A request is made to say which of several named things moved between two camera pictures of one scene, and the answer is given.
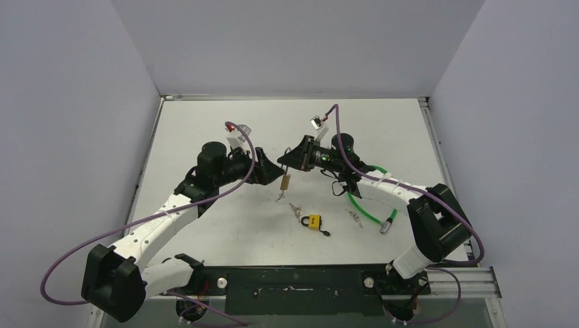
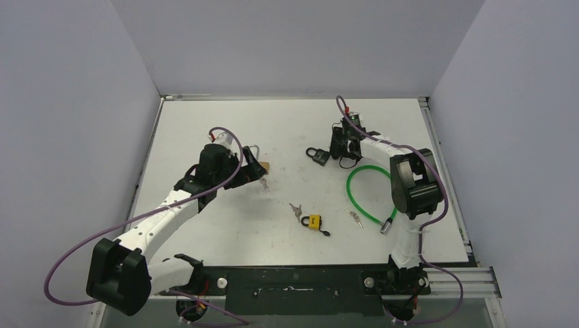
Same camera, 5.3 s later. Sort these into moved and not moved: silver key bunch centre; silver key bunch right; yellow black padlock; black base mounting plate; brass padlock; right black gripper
Moved: brass padlock; right black gripper
Not moved: yellow black padlock; silver key bunch centre; black base mounting plate; silver key bunch right
